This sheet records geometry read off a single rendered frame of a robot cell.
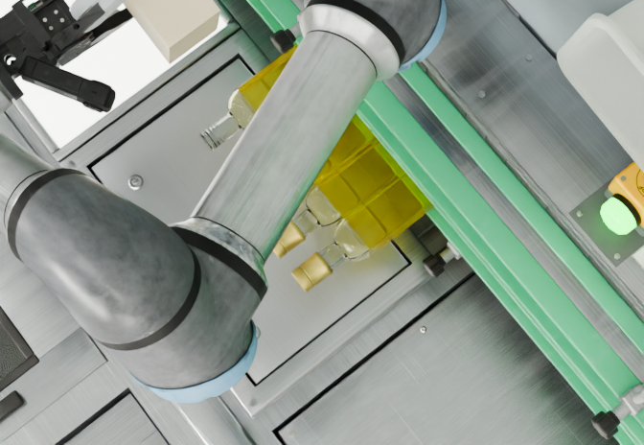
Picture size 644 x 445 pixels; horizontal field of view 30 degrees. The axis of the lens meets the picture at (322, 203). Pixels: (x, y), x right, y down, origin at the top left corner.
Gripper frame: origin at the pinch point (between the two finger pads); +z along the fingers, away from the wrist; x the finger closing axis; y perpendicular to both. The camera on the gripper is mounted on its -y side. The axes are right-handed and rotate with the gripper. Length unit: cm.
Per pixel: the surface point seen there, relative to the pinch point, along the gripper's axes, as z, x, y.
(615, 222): 26, -15, -55
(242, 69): 8.5, 31.4, -11.6
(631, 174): 30, -16, -51
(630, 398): 15, -15, -71
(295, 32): 12.4, 1.2, -14.5
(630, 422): 15, -6, -77
